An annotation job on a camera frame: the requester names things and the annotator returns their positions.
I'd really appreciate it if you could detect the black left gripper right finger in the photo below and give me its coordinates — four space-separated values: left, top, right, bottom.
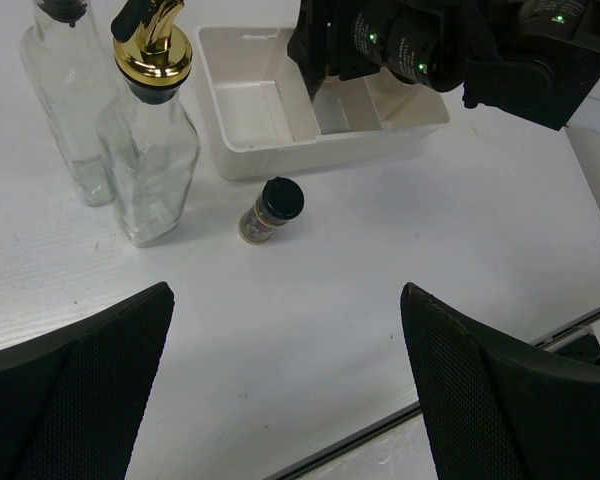
400 283 600 479

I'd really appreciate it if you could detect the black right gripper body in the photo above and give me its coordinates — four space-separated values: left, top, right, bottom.
287 1 499 98

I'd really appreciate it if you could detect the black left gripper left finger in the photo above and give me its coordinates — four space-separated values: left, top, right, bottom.
0 282 174 479

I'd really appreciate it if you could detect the spice jar black lid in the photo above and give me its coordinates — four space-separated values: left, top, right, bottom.
239 177 305 245

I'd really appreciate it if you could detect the glass oil bottle gold spout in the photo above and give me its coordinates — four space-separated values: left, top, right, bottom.
96 1 201 247

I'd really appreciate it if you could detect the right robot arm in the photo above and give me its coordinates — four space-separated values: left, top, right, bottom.
287 0 600 134

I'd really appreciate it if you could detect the white divided organizer bin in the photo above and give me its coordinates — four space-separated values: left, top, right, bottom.
194 26 450 181

